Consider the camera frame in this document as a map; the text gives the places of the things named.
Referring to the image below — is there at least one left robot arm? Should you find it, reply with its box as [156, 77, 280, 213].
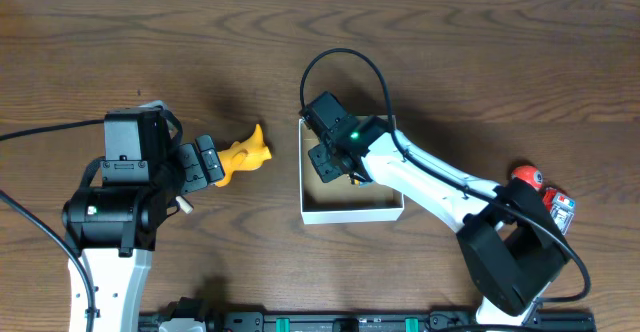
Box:
[62, 101, 226, 331]

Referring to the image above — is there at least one red toy ball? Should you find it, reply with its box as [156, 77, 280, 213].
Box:
[511, 165, 544, 191]

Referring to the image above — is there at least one orange toy rhino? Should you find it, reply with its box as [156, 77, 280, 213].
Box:
[215, 124, 272, 187]

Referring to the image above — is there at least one yellow grey toy truck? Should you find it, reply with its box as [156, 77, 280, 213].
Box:
[349, 174, 372, 188]

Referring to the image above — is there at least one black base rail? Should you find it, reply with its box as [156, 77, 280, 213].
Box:
[138, 298, 597, 332]

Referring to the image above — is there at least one red toy car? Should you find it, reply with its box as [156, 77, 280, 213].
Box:
[543, 187, 576, 235]

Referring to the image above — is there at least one white cardboard box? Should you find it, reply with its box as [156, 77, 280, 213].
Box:
[298, 119, 405, 225]

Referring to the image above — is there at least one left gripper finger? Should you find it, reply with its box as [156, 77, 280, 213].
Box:
[178, 143, 208, 195]
[196, 134, 226, 183]

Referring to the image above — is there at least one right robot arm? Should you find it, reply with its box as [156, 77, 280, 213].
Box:
[300, 92, 569, 326]

